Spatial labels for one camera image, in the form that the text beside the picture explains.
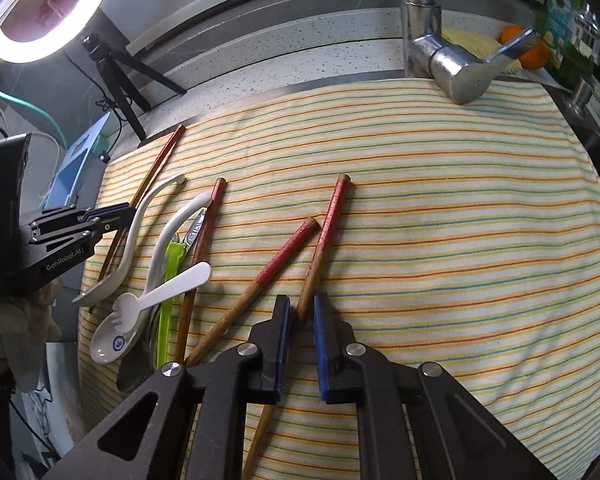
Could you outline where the white plastic spork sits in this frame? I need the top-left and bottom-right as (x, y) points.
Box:
(112, 262), (212, 334)

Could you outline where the chrome kitchen faucet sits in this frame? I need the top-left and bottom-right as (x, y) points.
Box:
(401, 0), (538, 105)

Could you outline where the diagonal red wooden chopstick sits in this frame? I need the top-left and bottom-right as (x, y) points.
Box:
(184, 217), (320, 367)

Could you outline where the black tripod stand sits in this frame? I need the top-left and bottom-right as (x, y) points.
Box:
(82, 34), (187, 141)

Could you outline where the yellow sponge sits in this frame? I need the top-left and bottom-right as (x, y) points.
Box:
(442, 28), (502, 60)

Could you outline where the orange fruit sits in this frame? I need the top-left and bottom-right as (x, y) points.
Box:
(498, 25), (548, 70)

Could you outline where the gloved left hand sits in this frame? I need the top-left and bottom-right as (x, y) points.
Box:
(0, 280), (62, 392)

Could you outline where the white logo ceramic spoon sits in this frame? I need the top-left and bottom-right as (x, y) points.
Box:
(90, 191), (211, 364)

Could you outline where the green plastic spoon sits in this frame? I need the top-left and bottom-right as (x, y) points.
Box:
(154, 240), (186, 368)

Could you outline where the white curved ceramic spoon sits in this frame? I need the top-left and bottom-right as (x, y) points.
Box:
(72, 174), (186, 308)

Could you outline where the pull-out spray head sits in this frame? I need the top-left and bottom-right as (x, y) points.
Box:
(560, 2), (600, 90)

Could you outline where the green cable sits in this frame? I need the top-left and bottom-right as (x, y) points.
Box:
(0, 78), (69, 151)

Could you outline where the striped yellow cloth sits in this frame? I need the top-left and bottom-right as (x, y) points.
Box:
(76, 77), (600, 480)

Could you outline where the metal fork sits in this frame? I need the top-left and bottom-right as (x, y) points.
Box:
(183, 208), (207, 252)

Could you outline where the green dish soap bottle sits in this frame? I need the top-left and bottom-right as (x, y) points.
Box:
(542, 0), (586, 85)

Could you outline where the white ring light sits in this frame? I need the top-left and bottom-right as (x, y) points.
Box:
(0, 0), (120, 65)

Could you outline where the blue plastic drainer basket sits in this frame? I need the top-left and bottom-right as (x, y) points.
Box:
(41, 112), (111, 209)

